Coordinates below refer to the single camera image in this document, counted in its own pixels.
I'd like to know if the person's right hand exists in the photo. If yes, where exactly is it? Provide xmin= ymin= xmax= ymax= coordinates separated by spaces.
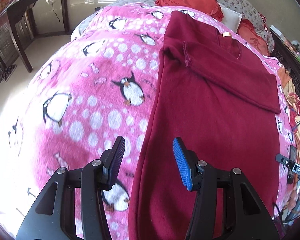
xmin=283 ymin=183 xmax=300 ymax=211

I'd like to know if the white pillow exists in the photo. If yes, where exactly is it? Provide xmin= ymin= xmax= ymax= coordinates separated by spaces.
xmin=219 ymin=4 xmax=242 ymax=33

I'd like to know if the pink penguin blanket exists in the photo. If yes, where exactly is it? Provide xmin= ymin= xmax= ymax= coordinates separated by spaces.
xmin=9 ymin=3 xmax=278 ymax=239

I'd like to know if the dark red fleece sweater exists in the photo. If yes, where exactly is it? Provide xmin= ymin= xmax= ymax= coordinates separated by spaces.
xmin=128 ymin=11 xmax=281 ymax=239

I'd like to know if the dark wooden side table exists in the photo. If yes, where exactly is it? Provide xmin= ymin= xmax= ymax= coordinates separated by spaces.
xmin=0 ymin=0 xmax=70 ymax=73

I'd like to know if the small red heart cushion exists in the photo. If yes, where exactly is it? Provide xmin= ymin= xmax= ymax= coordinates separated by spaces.
xmin=237 ymin=19 xmax=270 ymax=56

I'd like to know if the dark carved wooden headboard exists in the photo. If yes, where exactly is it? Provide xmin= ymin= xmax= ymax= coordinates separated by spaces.
xmin=270 ymin=30 xmax=300 ymax=98

